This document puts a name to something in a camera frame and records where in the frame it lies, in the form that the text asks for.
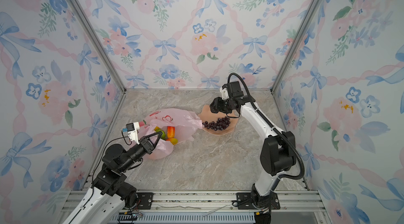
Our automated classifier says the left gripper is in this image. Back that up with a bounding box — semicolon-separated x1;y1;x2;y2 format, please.
120;131;162;173

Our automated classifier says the purple grape bunch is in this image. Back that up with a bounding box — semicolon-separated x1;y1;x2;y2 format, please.
202;116;230;131

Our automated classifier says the pink plastic bag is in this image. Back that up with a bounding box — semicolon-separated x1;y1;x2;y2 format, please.
138;108;203;160

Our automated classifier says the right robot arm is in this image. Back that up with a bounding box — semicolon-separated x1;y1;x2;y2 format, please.
209;82;304;209

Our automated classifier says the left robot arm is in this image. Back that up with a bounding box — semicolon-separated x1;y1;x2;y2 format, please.
64;131;163;224

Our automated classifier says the pink fruit plate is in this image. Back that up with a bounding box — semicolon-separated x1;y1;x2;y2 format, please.
198;105;238;136

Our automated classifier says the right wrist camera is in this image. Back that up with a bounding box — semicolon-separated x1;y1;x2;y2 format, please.
219;87;229;100

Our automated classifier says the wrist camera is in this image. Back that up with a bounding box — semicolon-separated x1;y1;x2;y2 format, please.
219;87;229;100
122;121;145;144

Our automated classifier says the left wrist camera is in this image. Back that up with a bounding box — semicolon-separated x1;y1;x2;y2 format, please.
122;121;145;144

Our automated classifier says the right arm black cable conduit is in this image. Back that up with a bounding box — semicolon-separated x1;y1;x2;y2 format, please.
227;73;306;218

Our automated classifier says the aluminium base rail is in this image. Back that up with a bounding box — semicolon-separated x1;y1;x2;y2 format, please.
56;190;331;224

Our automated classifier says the left corner aluminium post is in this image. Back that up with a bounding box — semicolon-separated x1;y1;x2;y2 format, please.
67;0;126;94

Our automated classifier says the corner aluminium post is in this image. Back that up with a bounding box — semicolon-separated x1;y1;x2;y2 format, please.
270;0;322;95
67;0;126;94

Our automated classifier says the right corner aluminium post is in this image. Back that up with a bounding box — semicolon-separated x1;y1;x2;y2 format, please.
270;0;322;95

